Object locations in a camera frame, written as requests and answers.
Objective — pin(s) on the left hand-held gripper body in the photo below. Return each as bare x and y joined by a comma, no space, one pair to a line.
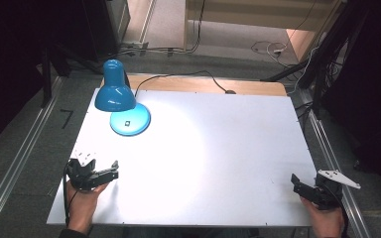
79,172

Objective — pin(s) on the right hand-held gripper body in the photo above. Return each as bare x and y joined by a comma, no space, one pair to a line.
330,188

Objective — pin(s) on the blue desk lamp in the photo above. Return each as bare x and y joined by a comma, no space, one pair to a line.
115,94

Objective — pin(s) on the person's left hand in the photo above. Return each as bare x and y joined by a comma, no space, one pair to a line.
83,205

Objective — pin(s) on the person's right hand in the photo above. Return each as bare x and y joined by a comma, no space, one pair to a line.
325,221

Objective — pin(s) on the black metal stand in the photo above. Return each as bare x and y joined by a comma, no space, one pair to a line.
46,79

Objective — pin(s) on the grey power strip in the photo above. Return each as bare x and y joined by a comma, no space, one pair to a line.
135,45

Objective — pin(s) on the dark cabinet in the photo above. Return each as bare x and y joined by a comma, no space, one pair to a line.
105,26

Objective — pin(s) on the light wooden cabinet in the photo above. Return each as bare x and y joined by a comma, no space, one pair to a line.
261,13

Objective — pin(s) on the aluminium floor rail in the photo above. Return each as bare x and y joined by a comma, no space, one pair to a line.
16,162
330,155

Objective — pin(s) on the black slanted stand frame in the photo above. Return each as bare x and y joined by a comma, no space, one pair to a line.
314,62

